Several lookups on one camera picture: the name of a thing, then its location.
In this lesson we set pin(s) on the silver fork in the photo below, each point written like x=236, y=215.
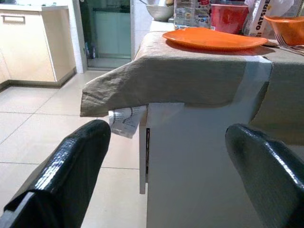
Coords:
x=288, y=45

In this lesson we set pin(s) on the orange plate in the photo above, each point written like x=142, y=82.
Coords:
x=213, y=39

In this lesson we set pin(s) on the beige tablecloth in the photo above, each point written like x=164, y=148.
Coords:
x=180, y=76

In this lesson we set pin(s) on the glass sliding door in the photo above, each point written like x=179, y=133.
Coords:
x=107, y=31

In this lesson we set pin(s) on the red container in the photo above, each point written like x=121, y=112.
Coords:
x=228, y=17

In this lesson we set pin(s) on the cream kitchen cabinet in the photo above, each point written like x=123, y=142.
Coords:
x=31, y=42

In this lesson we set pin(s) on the steel mixing bowl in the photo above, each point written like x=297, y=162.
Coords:
x=159, y=12

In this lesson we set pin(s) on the printed food package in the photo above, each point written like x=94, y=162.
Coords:
x=192, y=13

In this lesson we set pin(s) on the orange bowl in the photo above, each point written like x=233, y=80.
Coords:
x=286, y=28

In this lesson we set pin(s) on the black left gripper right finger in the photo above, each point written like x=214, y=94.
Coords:
x=268, y=171

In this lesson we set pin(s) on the white oatside carton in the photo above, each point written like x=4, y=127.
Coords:
x=257, y=17

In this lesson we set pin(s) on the white table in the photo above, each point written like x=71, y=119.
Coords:
x=194, y=166

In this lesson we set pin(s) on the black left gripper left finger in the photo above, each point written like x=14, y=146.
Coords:
x=66, y=171

